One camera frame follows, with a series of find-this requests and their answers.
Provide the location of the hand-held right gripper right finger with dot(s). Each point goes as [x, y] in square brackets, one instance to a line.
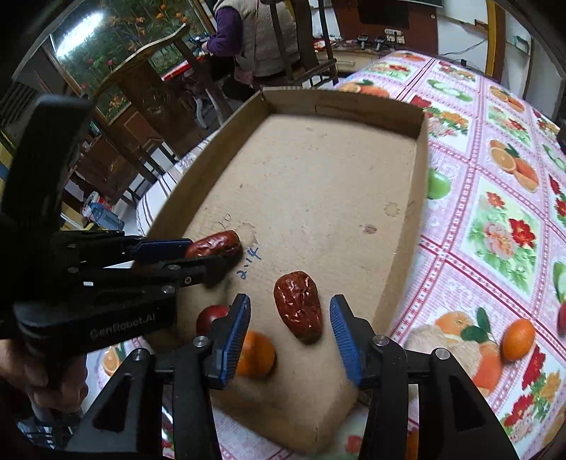
[342, 340]

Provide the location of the fruit and flower print tablecloth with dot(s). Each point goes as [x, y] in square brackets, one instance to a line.
[464, 274]

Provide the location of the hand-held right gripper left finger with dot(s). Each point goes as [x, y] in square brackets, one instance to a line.
[234, 340]

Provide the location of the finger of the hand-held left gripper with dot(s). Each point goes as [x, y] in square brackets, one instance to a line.
[199, 272]
[163, 250]

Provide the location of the dark wooden chair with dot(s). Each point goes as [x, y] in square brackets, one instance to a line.
[159, 97]
[309, 66]

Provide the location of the shallow cardboard box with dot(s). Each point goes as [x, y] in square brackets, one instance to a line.
[318, 185]

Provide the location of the yellow pole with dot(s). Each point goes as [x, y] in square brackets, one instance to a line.
[491, 35]

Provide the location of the person's left hand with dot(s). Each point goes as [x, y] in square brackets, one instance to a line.
[40, 380]

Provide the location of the flower painted glass panel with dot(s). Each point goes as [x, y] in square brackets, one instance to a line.
[132, 35]

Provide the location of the white power strip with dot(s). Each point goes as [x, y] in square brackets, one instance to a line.
[394, 36]

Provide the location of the wrinkled red date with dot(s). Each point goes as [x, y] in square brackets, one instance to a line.
[212, 245]
[297, 305]

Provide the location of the wooden desk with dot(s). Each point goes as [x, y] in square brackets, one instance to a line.
[353, 57]

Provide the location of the small orange mandarin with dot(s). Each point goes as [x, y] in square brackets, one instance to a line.
[258, 358]
[518, 339]

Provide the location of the clear plastic water bottle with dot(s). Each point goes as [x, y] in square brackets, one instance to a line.
[102, 216]

